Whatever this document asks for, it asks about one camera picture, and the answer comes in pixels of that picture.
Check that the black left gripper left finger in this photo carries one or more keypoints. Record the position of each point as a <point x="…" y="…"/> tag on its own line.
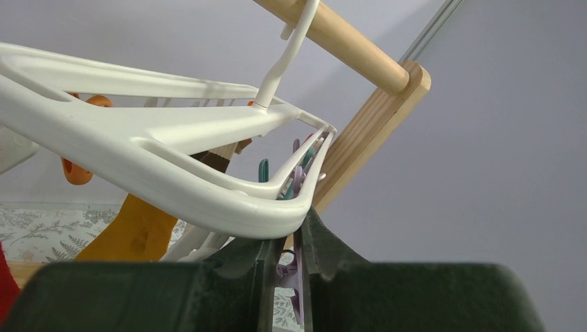
<point x="232" y="290"/>

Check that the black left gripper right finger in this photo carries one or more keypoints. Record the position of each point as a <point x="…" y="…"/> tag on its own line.
<point x="345" y="292"/>

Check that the mustard yellow sock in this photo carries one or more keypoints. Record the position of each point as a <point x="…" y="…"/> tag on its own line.
<point x="139" y="232"/>

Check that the white plastic clip hanger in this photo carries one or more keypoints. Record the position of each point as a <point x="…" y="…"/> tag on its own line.
<point x="140" y="129"/>

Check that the teal clothes clip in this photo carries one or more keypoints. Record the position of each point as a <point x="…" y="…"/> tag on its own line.
<point x="263" y="170"/>

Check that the beige brown striped sock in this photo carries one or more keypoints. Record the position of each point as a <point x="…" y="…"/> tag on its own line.
<point x="220" y="157"/>

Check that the wooden clothes rack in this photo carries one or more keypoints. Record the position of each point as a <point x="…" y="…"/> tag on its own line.
<point x="325" y="87"/>

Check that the floral table mat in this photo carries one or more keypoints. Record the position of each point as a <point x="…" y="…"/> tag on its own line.
<point x="49" y="234"/>

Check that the red sock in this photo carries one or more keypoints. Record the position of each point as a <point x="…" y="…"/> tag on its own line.
<point x="9" y="289"/>

